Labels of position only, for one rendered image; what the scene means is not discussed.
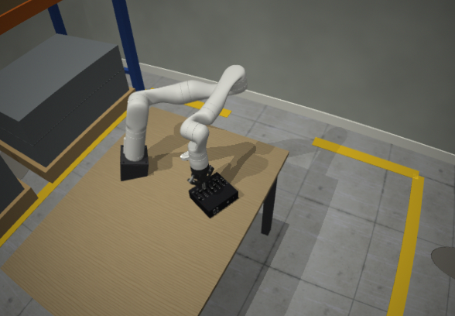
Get black lighting desk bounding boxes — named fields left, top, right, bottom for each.
left=189, top=172, right=238, bottom=218

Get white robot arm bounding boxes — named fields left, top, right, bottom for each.
left=123, top=65, right=248, bottom=170

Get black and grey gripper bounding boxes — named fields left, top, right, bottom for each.
left=187, top=164, right=214, bottom=189

